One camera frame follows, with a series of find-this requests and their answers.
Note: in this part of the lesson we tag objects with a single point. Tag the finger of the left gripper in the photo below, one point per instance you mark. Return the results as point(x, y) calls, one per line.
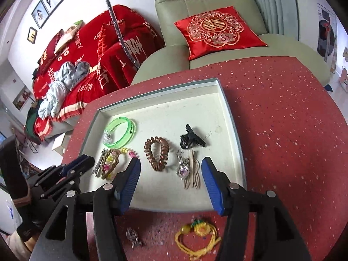
point(56, 174)
point(63, 187)

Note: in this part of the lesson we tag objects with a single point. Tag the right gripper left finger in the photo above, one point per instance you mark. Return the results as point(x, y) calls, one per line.
point(64, 236)

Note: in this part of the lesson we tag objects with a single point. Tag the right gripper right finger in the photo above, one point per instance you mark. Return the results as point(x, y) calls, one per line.
point(276, 235)

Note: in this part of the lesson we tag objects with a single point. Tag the silver bar hair clip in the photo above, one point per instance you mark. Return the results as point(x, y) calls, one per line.
point(98, 164)

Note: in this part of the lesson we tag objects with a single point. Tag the small silver charm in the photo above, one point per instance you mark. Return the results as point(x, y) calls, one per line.
point(133, 237)

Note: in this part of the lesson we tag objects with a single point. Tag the green plastic bangle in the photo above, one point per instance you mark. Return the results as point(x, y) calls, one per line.
point(118, 132)

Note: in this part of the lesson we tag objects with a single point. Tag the beige hair clip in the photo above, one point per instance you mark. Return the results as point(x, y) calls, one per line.
point(193, 180)

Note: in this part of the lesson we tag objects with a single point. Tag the silver heart pendant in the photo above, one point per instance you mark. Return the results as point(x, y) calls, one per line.
point(183, 170)

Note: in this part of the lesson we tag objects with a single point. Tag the black claw hair clip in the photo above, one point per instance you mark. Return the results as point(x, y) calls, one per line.
point(190, 139)

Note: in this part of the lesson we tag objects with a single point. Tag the grey jewelry tray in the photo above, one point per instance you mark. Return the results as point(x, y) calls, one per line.
point(160, 118)

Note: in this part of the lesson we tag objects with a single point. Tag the left hand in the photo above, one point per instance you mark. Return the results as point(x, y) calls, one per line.
point(22, 250)

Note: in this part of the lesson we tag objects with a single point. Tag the light blue clothes pile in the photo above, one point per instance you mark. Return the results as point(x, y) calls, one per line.
point(67, 78)

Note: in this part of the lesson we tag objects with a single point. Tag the sofa with red cover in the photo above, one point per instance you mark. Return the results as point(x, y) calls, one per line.
point(97, 43)

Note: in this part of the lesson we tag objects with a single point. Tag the long red sofa pillow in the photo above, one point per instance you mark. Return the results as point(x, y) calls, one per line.
point(48, 55)

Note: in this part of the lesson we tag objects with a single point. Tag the green leather armchair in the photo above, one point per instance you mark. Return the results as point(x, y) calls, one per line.
point(174, 57)

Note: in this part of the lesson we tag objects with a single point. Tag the red embroidered cushion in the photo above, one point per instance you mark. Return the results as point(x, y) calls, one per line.
point(217, 30)

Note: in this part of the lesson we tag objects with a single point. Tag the teal curtain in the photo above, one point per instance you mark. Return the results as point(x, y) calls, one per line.
point(280, 17)

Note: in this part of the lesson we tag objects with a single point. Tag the small picture frame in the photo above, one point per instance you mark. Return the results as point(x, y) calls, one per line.
point(32, 34)

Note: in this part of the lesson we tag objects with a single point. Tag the double picture frame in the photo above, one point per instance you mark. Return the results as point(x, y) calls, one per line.
point(44, 10)

